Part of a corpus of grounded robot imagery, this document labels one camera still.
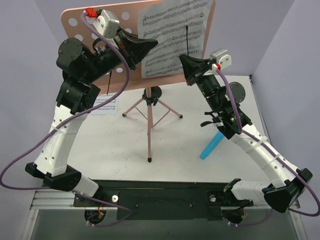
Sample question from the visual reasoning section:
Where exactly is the pink perforated music stand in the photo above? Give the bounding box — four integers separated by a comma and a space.
59, 0, 217, 163

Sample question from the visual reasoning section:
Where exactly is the sheet music page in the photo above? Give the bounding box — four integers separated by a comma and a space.
137, 0, 213, 78
90, 93, 118, 116

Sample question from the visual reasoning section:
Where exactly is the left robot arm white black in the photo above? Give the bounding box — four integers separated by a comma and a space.
25, 28, 158, 206

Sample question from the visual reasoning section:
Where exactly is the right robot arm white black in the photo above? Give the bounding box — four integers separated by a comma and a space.
179, 54, 313, 213

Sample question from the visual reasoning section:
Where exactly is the black microphone desk stand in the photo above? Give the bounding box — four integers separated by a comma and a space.
142, 86, 162, 100

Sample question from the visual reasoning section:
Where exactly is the blue toy microphone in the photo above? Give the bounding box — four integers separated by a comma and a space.
199, 131, 224, 160

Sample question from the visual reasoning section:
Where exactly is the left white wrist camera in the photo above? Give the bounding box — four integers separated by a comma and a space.
85, 7, 120, 39

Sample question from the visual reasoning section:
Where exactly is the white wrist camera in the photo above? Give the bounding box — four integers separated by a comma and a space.
204, 48, 232, 76
85, 7, 120, 39

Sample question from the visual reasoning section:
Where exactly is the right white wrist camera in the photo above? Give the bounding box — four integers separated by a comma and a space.
204, 48, 232, 76

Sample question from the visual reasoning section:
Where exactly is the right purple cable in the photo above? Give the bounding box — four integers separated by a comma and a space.
216, 68, 320, 228

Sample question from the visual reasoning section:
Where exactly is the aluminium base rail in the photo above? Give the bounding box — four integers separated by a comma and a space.
30, 187, 301, 210

